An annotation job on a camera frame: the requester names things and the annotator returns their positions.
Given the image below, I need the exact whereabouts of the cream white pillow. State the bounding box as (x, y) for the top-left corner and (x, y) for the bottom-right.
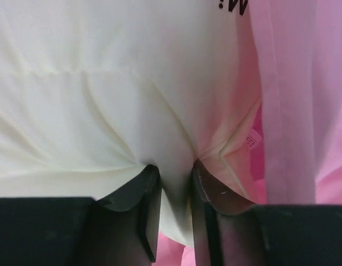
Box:
(0, 1), (261, 245)

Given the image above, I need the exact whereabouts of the pink pillowcase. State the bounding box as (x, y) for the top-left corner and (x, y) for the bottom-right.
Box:
(152, 1), (342, 265)

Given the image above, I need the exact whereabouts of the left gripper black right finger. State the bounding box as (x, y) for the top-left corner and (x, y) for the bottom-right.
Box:
(191, 161), (342, 266)

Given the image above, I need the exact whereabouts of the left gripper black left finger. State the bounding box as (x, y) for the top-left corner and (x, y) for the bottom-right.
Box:
(0, 165), (161, 265)

